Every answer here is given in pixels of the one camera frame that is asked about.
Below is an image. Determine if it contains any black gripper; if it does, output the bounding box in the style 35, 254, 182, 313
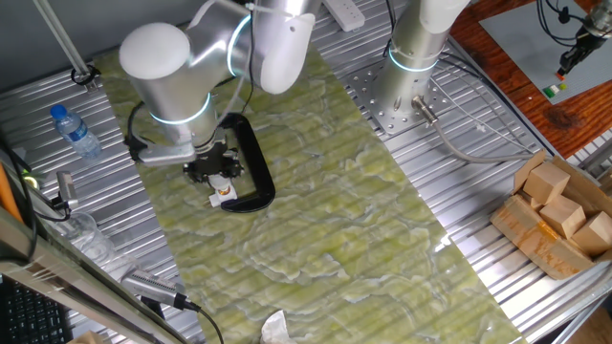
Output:
184, 140, 245, 186

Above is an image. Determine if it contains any distant black gripper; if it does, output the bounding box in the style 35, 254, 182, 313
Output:
557, 26, 607, 76

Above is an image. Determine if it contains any black C-clamp with steel screw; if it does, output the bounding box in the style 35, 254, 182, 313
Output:
218, 112, 277, 214

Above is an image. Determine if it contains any grey rectangular mat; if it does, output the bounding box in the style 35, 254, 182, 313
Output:
478, 0, 612, 106

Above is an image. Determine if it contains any green marble pattern mat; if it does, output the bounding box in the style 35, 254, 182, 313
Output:
93, 0, 527, 344

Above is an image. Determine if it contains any light wooden block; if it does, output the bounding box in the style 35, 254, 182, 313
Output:
523, 161, 571, 205
518, 189, 544, 211
539, 194, 588, 240
571, 211, 612, 258

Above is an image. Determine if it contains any blue label water bottle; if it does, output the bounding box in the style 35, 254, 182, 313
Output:
50, 103, 103, 160

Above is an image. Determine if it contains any black pole clamp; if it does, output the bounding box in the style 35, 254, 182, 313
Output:
70, 64, 102, 93

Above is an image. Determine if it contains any crumpled white tissue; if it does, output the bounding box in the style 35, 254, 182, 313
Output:
260, 309, 298, 344

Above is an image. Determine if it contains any brown cardboard box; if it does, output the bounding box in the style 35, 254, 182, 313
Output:
490, 148, 612, 282

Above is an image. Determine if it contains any thin metal pole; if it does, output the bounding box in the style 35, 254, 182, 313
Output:
32, 0, 95, 80

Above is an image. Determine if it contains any white power strip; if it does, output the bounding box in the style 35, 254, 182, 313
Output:
322, 0, 367, 33

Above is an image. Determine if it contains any orange pole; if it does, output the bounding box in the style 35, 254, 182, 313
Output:
0, 161, 24, 225

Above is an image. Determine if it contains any large wooden block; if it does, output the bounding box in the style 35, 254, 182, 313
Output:
66, 330, 104, 344

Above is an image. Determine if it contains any black keyboard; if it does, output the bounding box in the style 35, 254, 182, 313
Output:
0, 276, 73, 344

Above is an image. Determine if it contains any black cable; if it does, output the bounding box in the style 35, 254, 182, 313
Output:
381, 0, 397, 59
184, 298, 226, 344
123, 99, 150, 162
535, 0, 590, 49
0, 136, 38, 262

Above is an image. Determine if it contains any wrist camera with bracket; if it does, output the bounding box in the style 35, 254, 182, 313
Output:
127, 138, 198, 167

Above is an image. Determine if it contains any silver depth camera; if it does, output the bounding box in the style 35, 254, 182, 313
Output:
55, 170, 78, 202
119, 269, 188, 311

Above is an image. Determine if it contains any camera clamp mount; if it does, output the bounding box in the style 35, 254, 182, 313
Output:
50, 195, 80, 214

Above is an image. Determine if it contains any thick grey cable metal connector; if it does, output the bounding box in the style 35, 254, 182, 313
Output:
411, 95, 535, 164

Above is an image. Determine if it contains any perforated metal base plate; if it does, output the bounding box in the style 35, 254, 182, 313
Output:
341, 61, 455, 136

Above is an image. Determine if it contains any aluminium frame bar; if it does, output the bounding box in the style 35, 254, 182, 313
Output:
0, 204, 192, 344

